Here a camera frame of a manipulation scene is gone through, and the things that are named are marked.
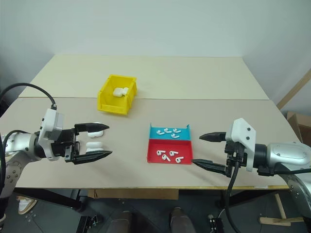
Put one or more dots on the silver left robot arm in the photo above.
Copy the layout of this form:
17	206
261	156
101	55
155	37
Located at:
17	145

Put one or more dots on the yellow plastic bin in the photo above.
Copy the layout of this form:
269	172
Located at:
109	106

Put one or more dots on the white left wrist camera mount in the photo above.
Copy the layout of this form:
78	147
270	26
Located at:
52	126

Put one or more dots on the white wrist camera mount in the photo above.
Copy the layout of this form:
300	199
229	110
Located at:
243	133
52	126

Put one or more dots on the red plastic tray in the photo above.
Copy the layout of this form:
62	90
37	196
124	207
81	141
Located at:
155	160

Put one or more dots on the leaning wooden strip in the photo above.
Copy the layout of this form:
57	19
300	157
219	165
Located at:
295	89

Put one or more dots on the dark rounded shape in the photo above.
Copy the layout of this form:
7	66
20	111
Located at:
179	221
120	223

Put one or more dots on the black metal table frame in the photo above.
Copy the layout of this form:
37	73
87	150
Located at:
48	197

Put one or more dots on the wooden stand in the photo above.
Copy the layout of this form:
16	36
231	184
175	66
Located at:
281	220

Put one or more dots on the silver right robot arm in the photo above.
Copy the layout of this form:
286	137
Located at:
284	153

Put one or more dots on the black floor device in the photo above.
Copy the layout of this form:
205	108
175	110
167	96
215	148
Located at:
91	224
215	224

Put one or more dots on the white and brown sneaker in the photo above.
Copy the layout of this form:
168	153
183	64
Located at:
25	205

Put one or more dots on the blue plastic tray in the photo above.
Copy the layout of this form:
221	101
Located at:
155	136

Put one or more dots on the white earbud case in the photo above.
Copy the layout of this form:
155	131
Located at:
119	92
94	145

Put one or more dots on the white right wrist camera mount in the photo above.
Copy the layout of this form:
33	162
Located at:
243	133

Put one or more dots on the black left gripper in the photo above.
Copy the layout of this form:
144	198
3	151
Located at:
68	140

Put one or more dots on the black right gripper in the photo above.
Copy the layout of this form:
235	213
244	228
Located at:
234	155

